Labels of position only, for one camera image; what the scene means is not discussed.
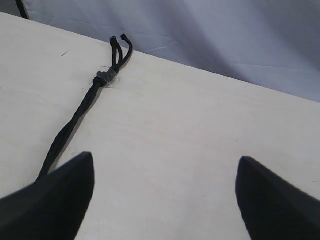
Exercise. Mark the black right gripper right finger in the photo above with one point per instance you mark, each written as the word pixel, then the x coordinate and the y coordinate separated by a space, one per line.
pixel 272 208

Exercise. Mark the white backdrop cloth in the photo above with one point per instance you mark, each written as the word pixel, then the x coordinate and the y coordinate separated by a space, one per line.
pixel 270 43

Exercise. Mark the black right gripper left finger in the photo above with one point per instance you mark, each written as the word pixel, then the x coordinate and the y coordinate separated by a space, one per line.
pixel 53 207

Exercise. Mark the black stand pole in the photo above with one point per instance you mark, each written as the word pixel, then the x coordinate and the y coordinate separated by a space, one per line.
pixel 21 8

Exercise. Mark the grey metal cable clamp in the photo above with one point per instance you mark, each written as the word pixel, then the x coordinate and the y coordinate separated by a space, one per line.
pixel 107 77

